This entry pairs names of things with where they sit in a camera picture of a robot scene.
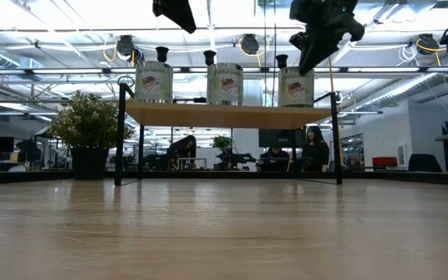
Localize small background plant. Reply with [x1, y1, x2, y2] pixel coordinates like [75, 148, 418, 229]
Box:
[212, 135, 233, 153]

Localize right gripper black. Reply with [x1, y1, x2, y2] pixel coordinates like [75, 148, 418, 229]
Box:
[289, 0, 366, 75]

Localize artificial potted plant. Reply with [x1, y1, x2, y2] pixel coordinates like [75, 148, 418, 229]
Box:
[48, 89, 134, 180]

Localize wooden shelf black metal legs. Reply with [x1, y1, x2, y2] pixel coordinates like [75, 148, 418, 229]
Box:
[114, 82, 344, 187]

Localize black metal rig frame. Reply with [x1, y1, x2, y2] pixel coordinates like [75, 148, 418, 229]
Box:
[0, 170, 448, 187]

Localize person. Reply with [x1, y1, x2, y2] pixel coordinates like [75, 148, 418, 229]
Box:
[301, 124, 331, 173]
[167, 135, 198, 170]
[258, 146, 292, 173]

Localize red seat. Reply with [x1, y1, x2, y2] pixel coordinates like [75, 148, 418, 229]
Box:
[371, 156, 399, 169]

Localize glass candle jar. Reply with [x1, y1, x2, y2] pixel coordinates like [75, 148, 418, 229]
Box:
[206, 62, 244, 107]
[277, 66, 315, 109]
[134, 60, 174, 104]

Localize dark background monitor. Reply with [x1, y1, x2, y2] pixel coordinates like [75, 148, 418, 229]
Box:
[257, 128, 306, 149]

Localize black ceiling cable reel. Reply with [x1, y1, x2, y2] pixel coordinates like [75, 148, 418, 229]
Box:
[115, 34, 136, 58]
[240, 33, 260, 55]
[416, 33, 439, 55]

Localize black office chair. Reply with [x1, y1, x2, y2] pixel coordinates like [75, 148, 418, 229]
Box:
[408, 152, 443, 173]

